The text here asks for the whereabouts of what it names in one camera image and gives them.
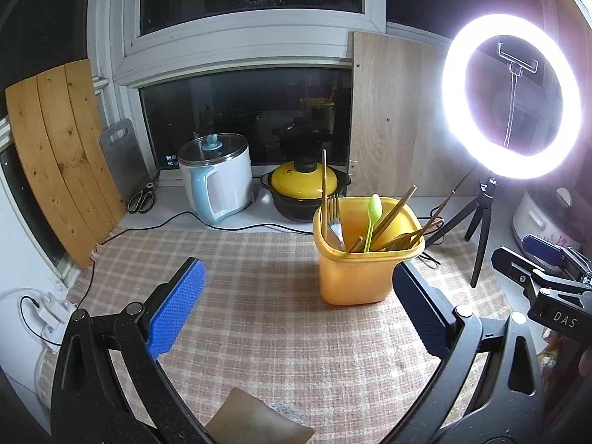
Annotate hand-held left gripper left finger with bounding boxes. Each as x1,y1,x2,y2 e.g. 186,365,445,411
50,256,218,444

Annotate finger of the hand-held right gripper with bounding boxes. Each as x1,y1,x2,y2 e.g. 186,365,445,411
492,246,547,297
522,234,592,281

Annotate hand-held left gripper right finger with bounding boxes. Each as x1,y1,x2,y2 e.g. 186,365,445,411
393,261,546,444

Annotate yellow plastic container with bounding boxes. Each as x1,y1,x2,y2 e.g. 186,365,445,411
313,196,425,306

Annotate green plastic spoon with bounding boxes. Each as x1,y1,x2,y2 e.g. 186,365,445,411
363,193,384,253

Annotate metal fork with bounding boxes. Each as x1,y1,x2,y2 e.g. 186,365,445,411
326,195,347,251

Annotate person's right hand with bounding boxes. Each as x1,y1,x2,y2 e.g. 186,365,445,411
539,328,567,373

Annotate person's left hand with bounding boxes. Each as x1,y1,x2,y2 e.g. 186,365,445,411
206,387,316,444

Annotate floral white rice cooker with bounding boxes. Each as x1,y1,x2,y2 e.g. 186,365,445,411
512,187,586,260

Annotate black tripod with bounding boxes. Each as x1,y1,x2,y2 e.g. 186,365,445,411
425,173,502,288

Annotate plaid tablecloth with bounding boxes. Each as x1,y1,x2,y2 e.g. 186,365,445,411
39,229,523,444

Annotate white power strip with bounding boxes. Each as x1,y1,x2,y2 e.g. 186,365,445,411
18,289,77,347

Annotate white and blue electric cooker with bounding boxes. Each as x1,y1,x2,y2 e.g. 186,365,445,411
177,133,254,225

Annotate grey cutting board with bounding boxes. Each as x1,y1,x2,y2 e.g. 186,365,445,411
98,119,151,209

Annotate black pot with yellow lid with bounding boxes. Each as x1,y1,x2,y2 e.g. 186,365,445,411
260,156,352,222

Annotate phone holder on gooseneck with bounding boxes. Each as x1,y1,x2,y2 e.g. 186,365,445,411
497,43,539,149

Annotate light plywood board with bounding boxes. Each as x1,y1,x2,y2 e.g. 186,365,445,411
346,31,479,197

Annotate wooden slat board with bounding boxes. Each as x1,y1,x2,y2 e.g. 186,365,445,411
4,58,127,270

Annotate black power cable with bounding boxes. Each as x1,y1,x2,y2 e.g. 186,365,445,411
85,210,324,297

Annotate black ring light cable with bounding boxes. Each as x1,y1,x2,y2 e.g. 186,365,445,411
418,166,477,269

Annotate black handled scissors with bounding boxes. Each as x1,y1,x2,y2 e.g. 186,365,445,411
127,180,158,214

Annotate white window frame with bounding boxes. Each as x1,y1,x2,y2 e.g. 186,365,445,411
88,0,592,181

